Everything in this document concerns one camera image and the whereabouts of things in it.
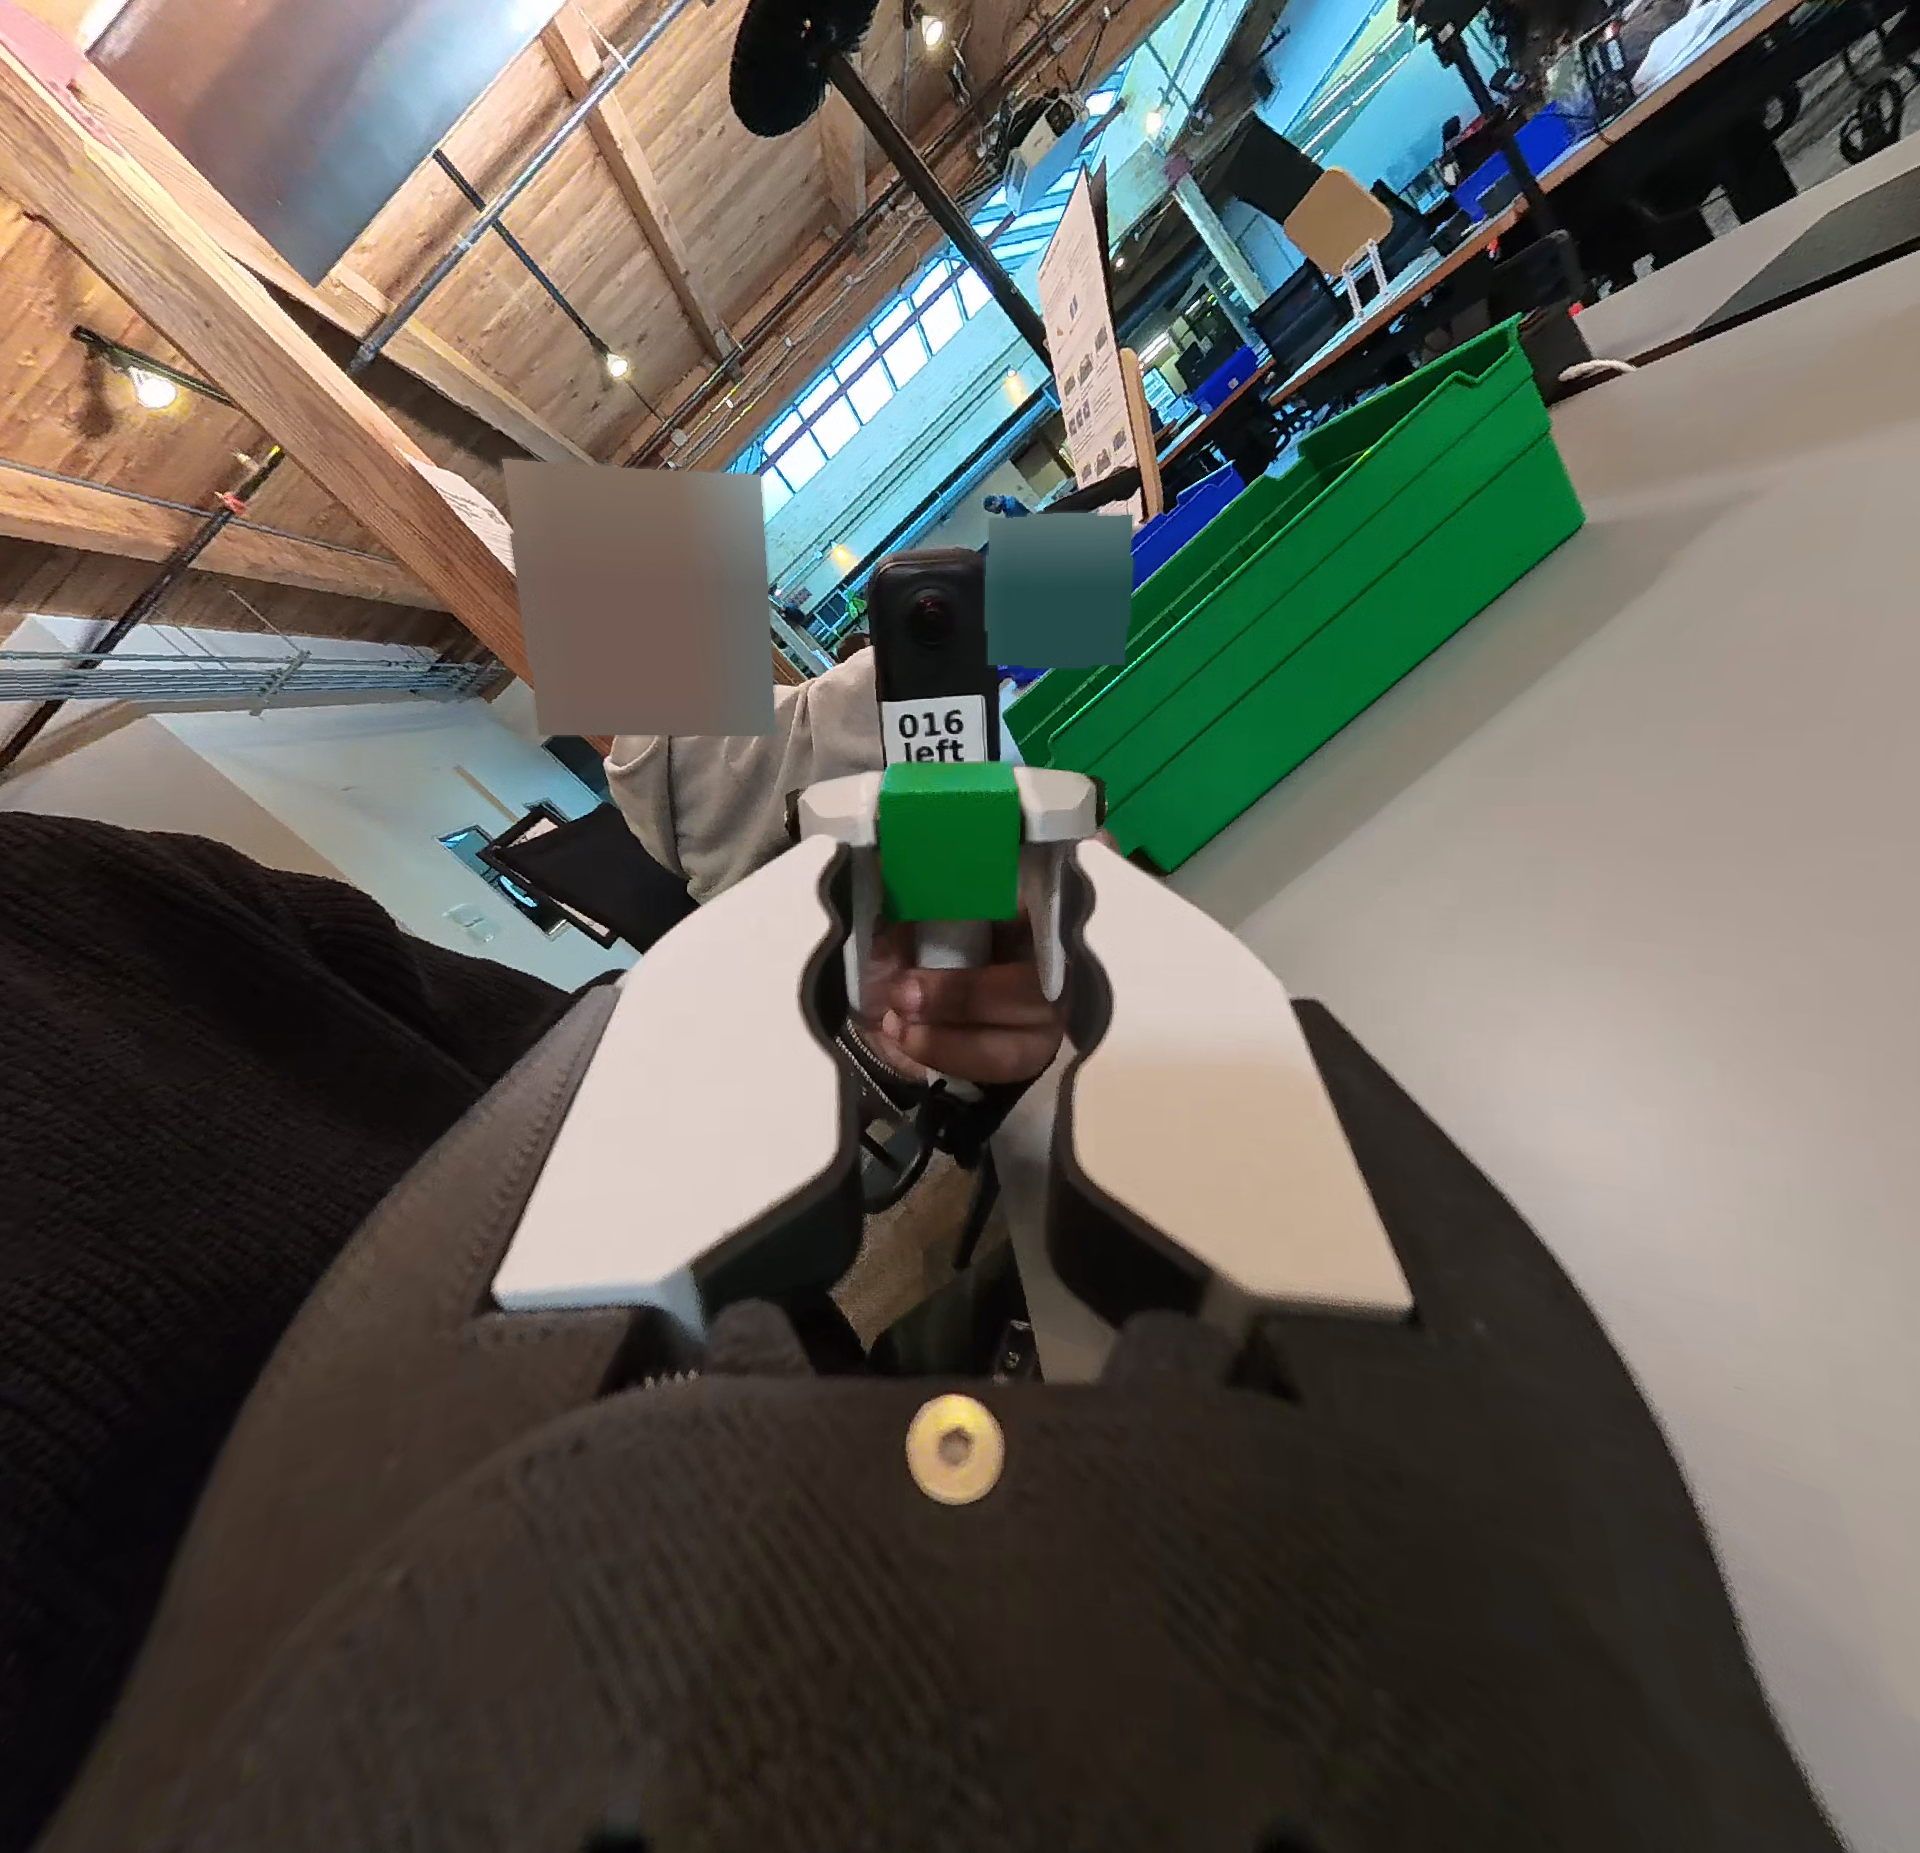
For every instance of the cardboard instruction board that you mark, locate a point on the cardboard instruction board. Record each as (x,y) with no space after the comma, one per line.
(1085,342)

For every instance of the blue plastic bin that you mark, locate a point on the blue plastic bin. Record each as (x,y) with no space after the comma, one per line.
(1190,521)

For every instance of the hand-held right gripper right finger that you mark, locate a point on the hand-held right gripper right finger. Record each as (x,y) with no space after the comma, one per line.
(1226,1099)

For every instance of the white ceiling projector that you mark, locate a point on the white ceiling projector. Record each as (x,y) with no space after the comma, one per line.
(1041,144)

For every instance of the silver mesh wristwatch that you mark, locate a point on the silver mesh wristwatch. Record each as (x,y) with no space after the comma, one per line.
(871,1056)

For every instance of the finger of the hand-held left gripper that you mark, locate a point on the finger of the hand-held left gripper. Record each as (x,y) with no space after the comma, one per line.
(1068,814)
(834,814)

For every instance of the person's black sweater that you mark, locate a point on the person's black sweater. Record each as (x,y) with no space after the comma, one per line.
(196,1138)

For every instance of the green plastic bin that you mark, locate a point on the green plastic bin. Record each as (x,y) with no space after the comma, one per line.
(1322,639)

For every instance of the person's left hand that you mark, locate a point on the person's left hand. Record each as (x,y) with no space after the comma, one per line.
(970,1021)

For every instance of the light panel stand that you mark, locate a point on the light panel stand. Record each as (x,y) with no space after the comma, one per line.
(1546,296)

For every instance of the grey desk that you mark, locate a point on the grey desk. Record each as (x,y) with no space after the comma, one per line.
(1576,902)

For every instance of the dark desk cover strip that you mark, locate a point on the dark desk cover strip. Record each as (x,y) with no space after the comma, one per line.
(1831,267)

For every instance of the ceiling spot lamp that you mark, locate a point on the ceiling spot lamp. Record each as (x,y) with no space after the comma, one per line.
(618,365)
(151,381)

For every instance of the green cube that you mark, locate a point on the green cube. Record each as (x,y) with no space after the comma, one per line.
(948,851)

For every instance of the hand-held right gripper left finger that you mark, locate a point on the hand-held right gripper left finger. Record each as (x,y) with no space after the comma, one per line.
(672,1099)

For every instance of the brown board on stand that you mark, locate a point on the brown board on stand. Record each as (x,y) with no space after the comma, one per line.
(1336,226)

